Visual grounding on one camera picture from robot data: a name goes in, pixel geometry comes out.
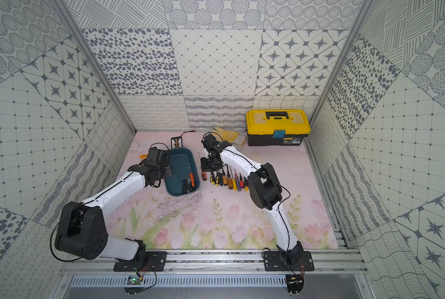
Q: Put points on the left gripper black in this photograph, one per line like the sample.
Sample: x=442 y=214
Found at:
x=159 y=175

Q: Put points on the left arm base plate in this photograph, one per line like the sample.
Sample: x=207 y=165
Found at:
x=148 y=260

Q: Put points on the red black screwdriver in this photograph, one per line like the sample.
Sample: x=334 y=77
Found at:
x=241 y=181

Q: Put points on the large orange black screwdriver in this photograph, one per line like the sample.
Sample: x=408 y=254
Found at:
x=203 y=173

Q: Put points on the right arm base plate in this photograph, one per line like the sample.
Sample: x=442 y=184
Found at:
x=277 y=261

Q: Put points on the clear blue red screwdriver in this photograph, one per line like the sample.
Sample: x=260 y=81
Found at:
x=237 y=181

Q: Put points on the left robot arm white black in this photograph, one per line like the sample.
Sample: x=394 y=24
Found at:
x=82 y=229

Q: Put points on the wooden orange handle screwdriver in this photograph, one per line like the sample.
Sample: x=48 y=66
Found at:
x=229 y=180

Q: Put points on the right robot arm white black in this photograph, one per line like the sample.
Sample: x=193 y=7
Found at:
x=264 y=188

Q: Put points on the yellow black toolbox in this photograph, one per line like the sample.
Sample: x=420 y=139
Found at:
x=276 y=127

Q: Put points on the teal plastic storage tray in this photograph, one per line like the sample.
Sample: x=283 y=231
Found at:
x=179 y=183

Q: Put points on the yellow handle screwdriver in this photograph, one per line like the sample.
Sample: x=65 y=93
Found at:
x=234 y=184

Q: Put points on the aluminium rail frame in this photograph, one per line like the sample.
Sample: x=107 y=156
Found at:
x=347 y=261

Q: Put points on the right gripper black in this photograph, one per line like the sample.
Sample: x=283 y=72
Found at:
x=205 y=167

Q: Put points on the yellow work gloves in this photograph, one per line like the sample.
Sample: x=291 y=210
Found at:
x=231 y=136

